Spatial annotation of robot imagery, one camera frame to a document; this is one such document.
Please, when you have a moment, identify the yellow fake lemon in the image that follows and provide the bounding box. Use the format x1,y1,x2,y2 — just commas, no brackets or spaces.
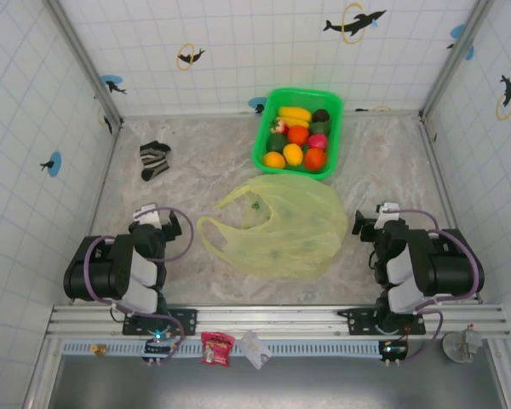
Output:
282,143,304,166

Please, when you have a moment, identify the orange fake orange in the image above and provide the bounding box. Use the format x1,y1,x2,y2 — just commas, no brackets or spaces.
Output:
261,152,287,170

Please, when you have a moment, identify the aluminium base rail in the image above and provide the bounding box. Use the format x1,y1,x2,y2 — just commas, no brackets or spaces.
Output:
46,303,510,341

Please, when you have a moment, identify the small circuit board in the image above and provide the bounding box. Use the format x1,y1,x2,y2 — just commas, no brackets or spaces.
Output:
378,339,409,366
142,327,175,364

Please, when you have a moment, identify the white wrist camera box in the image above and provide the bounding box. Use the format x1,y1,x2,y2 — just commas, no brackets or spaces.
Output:
375,203,405,230
134,204,164,230

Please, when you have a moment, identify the clear white plastic packet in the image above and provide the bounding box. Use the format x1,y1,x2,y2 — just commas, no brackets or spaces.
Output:
237,330,273,371

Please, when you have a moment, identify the red snack packet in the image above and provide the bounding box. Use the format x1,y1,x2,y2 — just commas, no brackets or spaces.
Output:
200,331,235,367

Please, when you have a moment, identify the yellow translucent plastic bag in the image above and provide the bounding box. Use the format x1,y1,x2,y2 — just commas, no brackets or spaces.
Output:
195,173,349,279

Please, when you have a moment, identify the yellow fake banana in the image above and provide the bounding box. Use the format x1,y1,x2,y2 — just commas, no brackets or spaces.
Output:
277,106,313,129

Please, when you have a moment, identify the green plastic basket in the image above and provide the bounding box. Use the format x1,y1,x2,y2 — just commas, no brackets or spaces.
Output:
251,87,345,181

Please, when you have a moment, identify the clear plastic suction disc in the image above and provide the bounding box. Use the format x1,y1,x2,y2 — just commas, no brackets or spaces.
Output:
441,324,482,364

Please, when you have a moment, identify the black grey striped sock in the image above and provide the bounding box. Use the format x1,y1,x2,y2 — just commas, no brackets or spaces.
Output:
139,140,172,182

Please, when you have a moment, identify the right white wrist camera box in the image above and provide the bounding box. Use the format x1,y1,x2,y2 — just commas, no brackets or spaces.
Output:
375,203,405,230

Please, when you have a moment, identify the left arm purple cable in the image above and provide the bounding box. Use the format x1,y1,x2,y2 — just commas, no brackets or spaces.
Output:
83,206,196,362

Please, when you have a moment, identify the red-orange fake fruit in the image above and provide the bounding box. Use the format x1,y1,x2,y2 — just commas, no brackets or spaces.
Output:
303,147,328,171
286,124,311,147

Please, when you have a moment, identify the aluminium corner post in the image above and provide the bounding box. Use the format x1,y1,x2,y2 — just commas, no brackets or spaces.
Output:
46,0,123,130
420,0,494,123

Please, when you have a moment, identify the white slotted cable duct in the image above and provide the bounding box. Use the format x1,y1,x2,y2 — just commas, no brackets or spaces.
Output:
61,339,387,357

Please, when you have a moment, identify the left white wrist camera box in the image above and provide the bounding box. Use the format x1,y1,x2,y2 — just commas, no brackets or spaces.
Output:
134,204,164,230

